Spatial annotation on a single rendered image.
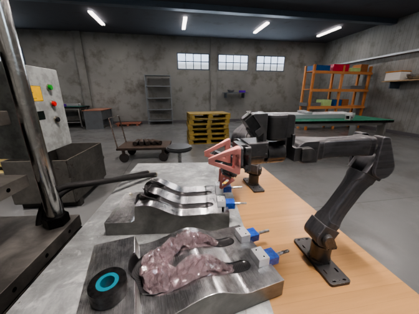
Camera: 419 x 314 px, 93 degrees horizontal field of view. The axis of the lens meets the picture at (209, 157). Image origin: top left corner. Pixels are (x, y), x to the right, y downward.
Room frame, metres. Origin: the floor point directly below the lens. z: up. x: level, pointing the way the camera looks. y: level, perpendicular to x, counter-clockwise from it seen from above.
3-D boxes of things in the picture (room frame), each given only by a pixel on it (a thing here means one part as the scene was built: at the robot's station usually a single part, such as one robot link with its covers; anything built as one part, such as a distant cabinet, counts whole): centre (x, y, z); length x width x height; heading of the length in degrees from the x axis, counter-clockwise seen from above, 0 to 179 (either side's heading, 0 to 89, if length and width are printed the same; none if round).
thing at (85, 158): (2.52, 2.00, 0.32); 0.92 x 0.76 x 0.64; 7
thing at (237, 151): (0.47, -0.04, 1.19); 0.09 x 0.07 x 0.07; 100
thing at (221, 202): (0.76, -0.10, 0.89); 0.13 x 0.05 x 0.05; 93
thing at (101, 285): (0.34, 0.23, 0.93); 0.08 x 0.08 x 0.04
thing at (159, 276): (0.46, 0.07, 0.90); 0.26 x 0.18 x 0.08; 110
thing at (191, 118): (5.89, 0.07, 0.42); 1.20 x 0.82 x 0.84; 101
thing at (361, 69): (8.24, -4.94, 1.23); 2.71 x 0.72 x 2.45; 100
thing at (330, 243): (0.54, -0.37, 0.90); 0.09 x 0.06 x 0.06; 10
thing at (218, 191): (0.87, -0.09, 0.91); 0.13 x 0.05 x 0.05; 93
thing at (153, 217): (0.81, 0.17, 0.87); 0.50 x 0.26 x 0.14; 93
